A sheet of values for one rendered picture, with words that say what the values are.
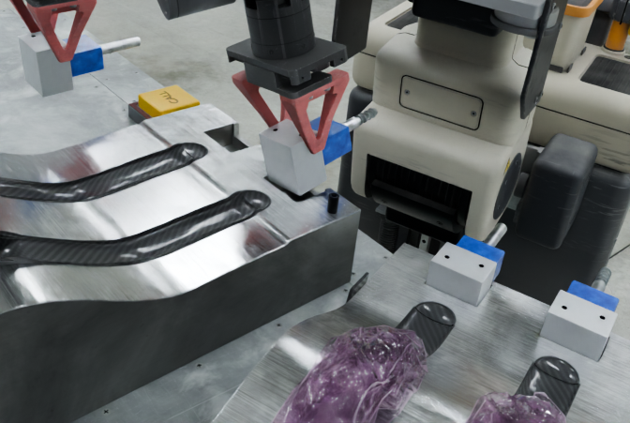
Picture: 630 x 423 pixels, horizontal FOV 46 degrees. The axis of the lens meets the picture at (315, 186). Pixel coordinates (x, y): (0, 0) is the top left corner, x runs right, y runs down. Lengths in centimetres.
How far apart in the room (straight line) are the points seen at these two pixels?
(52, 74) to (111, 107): 22
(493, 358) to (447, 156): 45
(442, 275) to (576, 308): 11
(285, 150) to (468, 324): 23
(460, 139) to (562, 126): 29
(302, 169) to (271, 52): 12
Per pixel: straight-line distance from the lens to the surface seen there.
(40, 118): 105
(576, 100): 127
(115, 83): 113
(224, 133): 83
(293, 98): 64
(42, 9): 80
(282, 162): 70
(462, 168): 103
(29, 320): 55
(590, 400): 63
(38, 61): 85
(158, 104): 99
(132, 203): 71
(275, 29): 65
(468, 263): 68
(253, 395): 53
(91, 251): 65
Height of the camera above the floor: 129
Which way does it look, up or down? 33 degrees down
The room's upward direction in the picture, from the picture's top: 6 degrees clockwise
